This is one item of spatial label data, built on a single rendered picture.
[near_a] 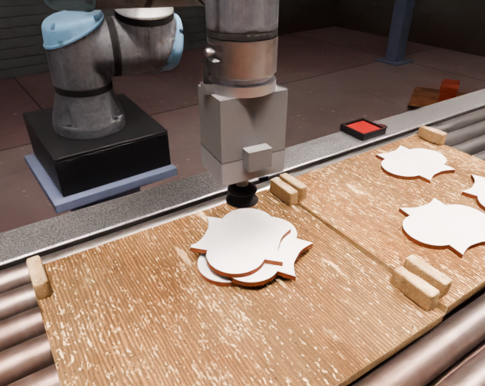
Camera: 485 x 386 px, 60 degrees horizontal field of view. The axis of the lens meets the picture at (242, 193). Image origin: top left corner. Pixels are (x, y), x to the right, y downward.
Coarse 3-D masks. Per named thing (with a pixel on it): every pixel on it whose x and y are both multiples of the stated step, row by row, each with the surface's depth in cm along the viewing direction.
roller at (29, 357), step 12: (480, 156) 88; (12, 348) 48; (24, 348) 47; (36, 348) 48; (48, 348) 48; (0, 360) 46; (12, 360) 46; (24, 360) 47; (36, 360) 47; (48, 360) 48; (0, 372) 46; (12, 372) 46; (24, 372) 47; (0, 384) 46
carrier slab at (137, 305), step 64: (256, 192) 73; (128, 256) 59; (192, 256) 59; (320, 256) 59; (64, 320) 49; (128, 320) 49; (192, 320) 49; (256, 320) 49; (320, 320) 49; (384, 320) 49; (64, 384) 42; (128, 384) 42; (192, 384) 42; (256, 384) 42; (320, 384) 42
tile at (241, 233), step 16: (208, 224) 61; (224, 224) 61; (240, 224) 61; (256, 224) 61; (272, 224) 61; (208, 240) 58; (224, 240) 58; (240, 240) 58; (256, 240) 58; (272, 240) 58; (208, 256) 55; (224, 256) 55; (240, 256) 55; (256, 256) 55; (272, 256) 55; (224, 272) 52; (240, 272) 52; (256, 272) 53
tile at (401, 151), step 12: (384, 156) 83; (396, 156) 83; (408, 156) 83; (420, 156) 83; (432, 156) 83; (384, 168) 79; (396, 168) 79; (408, 168) 79; (420, 168) 79; (432, 168) 79; (444, 168) 79
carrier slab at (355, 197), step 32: (352, 160) 83; (448, 160) 83; (480, 160) 83; (320, 192) 73; (352, 192) 73; (384, 192) 73; (416, 192) 73; (448, 192) 73; (352, 224) 65; (384, 224) 65; (384, 256) 59; (448, 256) 59; (480, 256) 59; (480, 288) 55
